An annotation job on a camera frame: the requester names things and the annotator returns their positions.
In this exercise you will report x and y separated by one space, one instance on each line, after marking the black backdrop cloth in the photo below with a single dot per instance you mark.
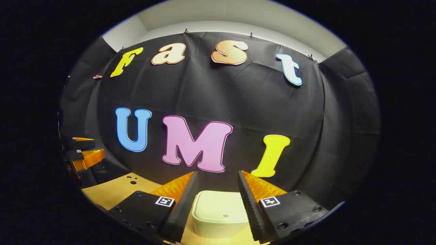
238 102

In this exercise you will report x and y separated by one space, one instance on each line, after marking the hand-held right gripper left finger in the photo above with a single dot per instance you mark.
185 204

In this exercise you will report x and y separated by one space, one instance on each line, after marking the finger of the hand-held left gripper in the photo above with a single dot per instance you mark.
76 155
81 144

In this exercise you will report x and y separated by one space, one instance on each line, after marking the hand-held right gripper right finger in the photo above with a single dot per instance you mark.
250 207

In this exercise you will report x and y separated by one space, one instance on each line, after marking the wooden desktop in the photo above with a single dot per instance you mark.
112 194

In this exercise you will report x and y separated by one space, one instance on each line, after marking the pale green desktop garbage bin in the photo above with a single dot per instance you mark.
218 211

